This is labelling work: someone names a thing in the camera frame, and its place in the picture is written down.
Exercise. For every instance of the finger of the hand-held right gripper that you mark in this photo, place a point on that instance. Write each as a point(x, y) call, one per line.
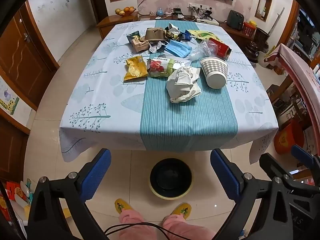
point(301, 153)
point(268, 162)

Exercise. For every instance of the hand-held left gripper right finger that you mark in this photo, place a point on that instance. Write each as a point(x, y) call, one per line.
point(225, 175)

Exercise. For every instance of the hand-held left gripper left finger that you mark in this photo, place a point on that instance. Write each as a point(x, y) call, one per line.
point(97, 172)

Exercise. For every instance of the black waste bin yellow rim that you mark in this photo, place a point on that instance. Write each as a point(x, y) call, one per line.
point(171, 180)

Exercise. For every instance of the white paper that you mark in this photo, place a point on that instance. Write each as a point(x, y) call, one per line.
point(182, 85)

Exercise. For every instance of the grey checked paper cup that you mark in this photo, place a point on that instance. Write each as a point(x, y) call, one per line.
point(212, 70)

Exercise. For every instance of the gold snack packet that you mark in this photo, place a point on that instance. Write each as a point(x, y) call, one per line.
point(135, 68)

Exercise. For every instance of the green floral packet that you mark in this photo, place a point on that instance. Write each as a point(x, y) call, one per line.
point(160, 67)

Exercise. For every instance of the red carton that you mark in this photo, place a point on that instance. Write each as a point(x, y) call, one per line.
point(220, 47)

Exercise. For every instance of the clear plastic bottle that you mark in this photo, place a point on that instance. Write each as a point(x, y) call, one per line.
point(203, 50)

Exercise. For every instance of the blue face mask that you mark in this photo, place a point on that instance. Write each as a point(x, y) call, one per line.
point(177, 48)

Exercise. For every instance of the grey wrapper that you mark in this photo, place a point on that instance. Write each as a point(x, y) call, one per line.
point(156, 47)

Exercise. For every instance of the dark green box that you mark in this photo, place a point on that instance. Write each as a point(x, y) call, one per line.
point(132, 36)

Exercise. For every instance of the yellow green snack bag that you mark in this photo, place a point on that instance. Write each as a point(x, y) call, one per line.
point(202, 33)

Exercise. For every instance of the blue white wrapper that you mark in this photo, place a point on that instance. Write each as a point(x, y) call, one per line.
point(184, 35)

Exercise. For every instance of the brown cardboard piece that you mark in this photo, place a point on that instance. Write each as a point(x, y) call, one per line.
point(155, 33)

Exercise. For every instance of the silver wrapper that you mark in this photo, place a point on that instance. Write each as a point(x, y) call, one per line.
point(172, 31)

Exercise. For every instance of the orange bucket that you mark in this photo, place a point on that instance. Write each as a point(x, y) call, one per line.
point(287, 140)

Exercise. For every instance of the yellow embroidered slipper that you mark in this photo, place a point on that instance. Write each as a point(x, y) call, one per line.
point(122, 206)
point(181, 210)

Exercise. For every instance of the pink fleece pants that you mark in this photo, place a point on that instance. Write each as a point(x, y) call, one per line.
point(132, 230)

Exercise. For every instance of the pale blue printed tablecloth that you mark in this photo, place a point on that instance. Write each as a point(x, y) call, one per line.
point(100, 92)

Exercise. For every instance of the brown wooden cabinet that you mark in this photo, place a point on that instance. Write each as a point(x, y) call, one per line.
point(12, 150)

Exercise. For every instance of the red printed box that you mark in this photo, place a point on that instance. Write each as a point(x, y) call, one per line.
point(11, 195)

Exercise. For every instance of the dark brown jar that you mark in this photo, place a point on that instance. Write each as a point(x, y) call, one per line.
point(253, 51)

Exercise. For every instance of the dark woven basket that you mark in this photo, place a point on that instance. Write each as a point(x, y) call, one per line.
point(261, 36)

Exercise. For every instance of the red basket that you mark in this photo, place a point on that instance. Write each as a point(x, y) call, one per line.
point(249, 29)

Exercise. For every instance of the brown wooden door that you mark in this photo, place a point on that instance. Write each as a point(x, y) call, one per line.
point(22, 55)

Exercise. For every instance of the white set-top box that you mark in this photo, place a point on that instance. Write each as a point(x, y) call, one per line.
point(207, 21)

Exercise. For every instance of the fruit bowl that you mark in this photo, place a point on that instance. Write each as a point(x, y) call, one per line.
point(125, 11)

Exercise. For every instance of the blue teapot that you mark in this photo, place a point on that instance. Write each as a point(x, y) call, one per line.
point(160, 12)

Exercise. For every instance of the giraffe wall poster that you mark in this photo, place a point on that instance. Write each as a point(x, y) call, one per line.
point(7, 100)

